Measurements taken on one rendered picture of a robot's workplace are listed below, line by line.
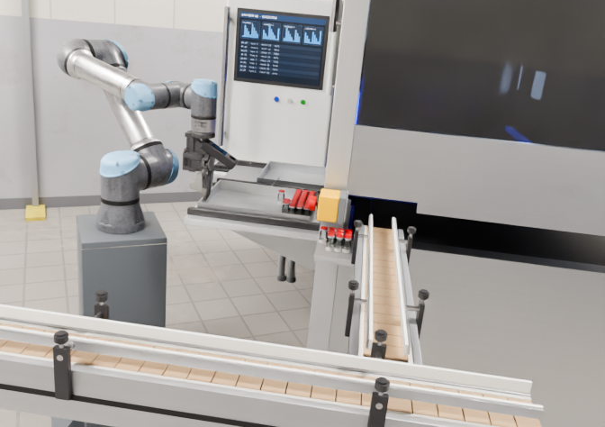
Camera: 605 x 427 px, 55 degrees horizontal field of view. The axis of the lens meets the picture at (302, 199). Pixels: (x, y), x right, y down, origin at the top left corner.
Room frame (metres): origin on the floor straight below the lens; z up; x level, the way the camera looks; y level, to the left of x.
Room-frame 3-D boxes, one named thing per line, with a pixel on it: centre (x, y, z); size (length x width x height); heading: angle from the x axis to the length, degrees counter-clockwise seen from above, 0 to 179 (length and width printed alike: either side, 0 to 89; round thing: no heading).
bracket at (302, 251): (1.67, 0.10, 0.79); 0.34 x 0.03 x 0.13; 85
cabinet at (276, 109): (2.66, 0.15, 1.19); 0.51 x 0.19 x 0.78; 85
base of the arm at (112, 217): (1.70, 0.57, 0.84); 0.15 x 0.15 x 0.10
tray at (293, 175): (2.08, -0.01, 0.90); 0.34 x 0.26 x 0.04; 85
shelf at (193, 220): (1.92, 0.07, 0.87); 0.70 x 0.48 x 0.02; 175
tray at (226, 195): (1.75, 0.13, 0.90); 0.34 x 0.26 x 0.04; 85
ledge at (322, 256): (1.46, -0.12, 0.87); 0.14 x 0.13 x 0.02; 85
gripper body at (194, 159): (1.70, 0.32, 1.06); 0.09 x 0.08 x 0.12; 85
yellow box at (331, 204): (1.48, -0.08, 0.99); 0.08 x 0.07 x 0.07; 85
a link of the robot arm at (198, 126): (1.69, 0.31, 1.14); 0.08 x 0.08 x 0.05
